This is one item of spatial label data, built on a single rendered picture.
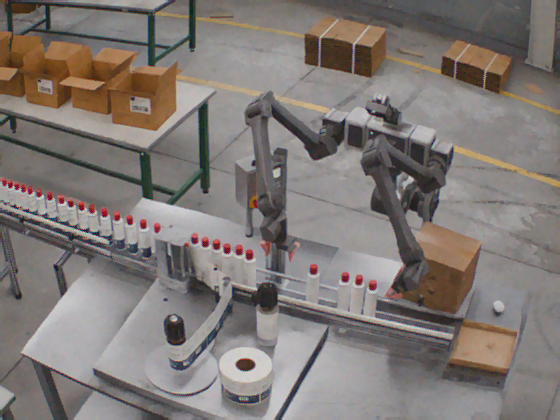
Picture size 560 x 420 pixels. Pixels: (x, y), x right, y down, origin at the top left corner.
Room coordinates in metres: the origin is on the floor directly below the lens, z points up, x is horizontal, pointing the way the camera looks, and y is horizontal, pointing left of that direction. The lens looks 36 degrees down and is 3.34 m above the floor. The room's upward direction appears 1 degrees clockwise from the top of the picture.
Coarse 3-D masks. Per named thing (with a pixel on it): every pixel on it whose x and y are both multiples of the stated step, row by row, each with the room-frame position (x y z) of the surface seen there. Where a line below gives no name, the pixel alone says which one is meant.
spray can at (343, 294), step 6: (342, 276) 2.66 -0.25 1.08; (348, 276) 2.66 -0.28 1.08; (342, 282) 2.66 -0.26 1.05; (348, 282) 2.66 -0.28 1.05; (342, 288) 2.65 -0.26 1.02; (348, 288) 2.65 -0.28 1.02; (342, 294) 2.65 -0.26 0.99; (348, 294) 2.65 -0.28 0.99; (342, 300) 2.65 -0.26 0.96; (348, 300) 2.66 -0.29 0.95; (336, 306) 2.67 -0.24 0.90; (342, 306) 2.65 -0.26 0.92; (348, 306) 2.66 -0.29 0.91
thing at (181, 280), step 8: (160, 240) 2.81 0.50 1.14; (160, 248) 2.80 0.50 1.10; (176, 248) 2.82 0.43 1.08; (160, 256) 2.80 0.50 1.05; (168, 256) 2.83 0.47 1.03; (176, 256) 2.82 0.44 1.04; (160, 264) 2.80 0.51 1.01; (176, 264) 2.81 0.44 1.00; (184, 264) 2.80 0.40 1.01; (160, 272) 2.81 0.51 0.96; (168, 272) 2.79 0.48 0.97; (176, 272) 2.80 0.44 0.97; (192, 272) 2.84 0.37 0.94; (160, 280) 2.81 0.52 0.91; (168, 280) 2.79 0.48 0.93; (176, 280) 2.78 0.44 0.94; (184, 280) 2.78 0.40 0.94; (192, 280) 2.82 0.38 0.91; (176, 288) 2.78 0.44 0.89; (184, 288) 2.76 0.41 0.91
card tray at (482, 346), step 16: (464, 320) 2.58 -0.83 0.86; (464, 336) 2.51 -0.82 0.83; (480, 336) 2.50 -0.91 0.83; (496, 336) 2.49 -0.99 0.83; (512, 336) 2.48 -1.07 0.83; (464, 352) 2.40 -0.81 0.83; (480, 352) 2.39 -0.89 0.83; (496, 352) 2.38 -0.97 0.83; (512, 352) 2.34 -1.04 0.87; (480, 368) 2.29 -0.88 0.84; (496, 368) 2.26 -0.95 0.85
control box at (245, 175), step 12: (252, 156) 2.92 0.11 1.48; (240, 168) 2.85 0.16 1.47; (252, 168) 2.84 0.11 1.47; (240, 180) 2.85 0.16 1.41; (252, 180) 2.82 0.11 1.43; (276, 180) 2.88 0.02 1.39; (240, 192) 2.85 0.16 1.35; (252, 192) 2.82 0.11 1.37; (240, 204) 2.85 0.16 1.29; (252, 204) 2.82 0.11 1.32
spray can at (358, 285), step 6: (360, 276) 2.65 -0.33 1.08; (354, 282) 2.65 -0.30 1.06; (360, 282) 2.64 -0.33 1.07; (354, 288) 2.63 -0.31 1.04; (360, 288) 2.63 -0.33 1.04; (354, 294) 2.63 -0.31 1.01; (360, 294) 2.63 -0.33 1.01; (354, 300) 2.63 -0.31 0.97; (360, 300) 2.63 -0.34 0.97; (354, 306) 2.63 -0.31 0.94; (360, 306) 2.63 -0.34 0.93; (354, 312) 2.63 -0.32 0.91; (360, 312) 2.64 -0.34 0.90
